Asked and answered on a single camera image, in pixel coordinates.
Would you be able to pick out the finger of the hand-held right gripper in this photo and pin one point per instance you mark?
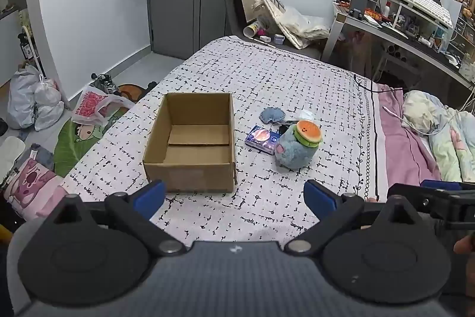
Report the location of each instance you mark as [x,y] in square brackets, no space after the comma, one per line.
[441,185]
[415,196]

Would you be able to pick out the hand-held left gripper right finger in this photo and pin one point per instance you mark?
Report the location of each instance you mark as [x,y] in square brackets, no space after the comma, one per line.
[319,199]

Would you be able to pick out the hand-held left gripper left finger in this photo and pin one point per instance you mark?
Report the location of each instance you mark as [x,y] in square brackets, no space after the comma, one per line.
[150,196]

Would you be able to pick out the blue plush toy with hamburger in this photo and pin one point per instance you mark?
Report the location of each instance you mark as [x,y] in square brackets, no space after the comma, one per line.
[297,150]

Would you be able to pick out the brown cardboard box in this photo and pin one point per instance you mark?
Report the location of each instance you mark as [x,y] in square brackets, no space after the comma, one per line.
[193,142]

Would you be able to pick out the black item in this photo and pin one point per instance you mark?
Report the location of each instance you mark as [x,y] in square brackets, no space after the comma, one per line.
[285,122]

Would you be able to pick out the purple tissue pack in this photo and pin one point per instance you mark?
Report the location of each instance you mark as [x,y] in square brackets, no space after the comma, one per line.
[261,138]

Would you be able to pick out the person's right hand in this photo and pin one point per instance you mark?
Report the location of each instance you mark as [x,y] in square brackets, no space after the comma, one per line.
[464,246]

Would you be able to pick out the pale floral quilt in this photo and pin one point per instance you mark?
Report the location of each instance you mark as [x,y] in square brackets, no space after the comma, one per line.
[445,138]

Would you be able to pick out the pink bed sheet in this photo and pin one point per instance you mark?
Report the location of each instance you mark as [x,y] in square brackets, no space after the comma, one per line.
[400,150]

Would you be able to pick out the small white plastic packet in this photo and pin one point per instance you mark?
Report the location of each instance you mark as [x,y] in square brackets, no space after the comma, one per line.
[306,114]

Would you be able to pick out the green cartoon floor mat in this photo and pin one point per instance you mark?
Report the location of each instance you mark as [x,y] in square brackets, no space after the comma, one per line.
[74,142]

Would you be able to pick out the round blue denim pad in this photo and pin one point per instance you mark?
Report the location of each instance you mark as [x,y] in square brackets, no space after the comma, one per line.
[272,114]

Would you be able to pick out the red printed plastic bag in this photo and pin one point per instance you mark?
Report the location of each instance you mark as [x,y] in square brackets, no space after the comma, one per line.
[91,107]

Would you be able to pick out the pink cartoon cushion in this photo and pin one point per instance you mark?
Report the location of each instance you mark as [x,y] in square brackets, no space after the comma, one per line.
[35,187]

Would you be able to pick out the grey cloth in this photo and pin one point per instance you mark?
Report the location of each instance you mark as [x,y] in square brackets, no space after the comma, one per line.
[40,155]

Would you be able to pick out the pair of dark shoes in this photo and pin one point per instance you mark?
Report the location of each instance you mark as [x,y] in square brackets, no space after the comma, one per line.
[105,83]

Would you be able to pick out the white black-patterned bedspread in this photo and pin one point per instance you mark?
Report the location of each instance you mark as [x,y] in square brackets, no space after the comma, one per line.
[259,79]

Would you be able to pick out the white plastic bag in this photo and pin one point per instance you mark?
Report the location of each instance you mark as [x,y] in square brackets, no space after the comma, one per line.
[48,105]

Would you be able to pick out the white desk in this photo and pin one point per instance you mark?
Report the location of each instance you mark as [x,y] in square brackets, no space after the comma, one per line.
[419,42]

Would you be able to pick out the grey plastic bag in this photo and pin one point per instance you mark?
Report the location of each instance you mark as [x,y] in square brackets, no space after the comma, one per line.
[22,98]

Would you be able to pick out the small lavender box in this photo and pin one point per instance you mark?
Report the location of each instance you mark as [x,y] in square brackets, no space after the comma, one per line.
[279,39]

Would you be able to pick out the small white case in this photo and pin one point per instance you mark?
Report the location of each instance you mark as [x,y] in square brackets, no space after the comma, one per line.
[265,39]

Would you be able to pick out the white monitor riser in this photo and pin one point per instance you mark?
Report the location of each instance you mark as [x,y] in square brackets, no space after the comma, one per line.
[399,14]

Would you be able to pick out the cream tote bag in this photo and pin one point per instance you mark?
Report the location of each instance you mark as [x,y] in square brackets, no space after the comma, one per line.
[297,23]

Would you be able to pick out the paper cup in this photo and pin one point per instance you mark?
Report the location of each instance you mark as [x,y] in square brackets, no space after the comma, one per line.
[254,29]

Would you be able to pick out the white keyboard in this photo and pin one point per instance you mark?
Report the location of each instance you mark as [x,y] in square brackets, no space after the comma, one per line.
[425,3]

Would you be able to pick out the white bottle with red cap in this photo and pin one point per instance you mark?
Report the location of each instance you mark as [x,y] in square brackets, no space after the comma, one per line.
[388,9]

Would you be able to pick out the white floor rack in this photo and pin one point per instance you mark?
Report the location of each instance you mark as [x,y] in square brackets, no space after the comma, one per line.
[29,49]

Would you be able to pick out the clear jar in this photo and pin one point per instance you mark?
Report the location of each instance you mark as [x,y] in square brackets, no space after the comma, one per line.
[258,6]

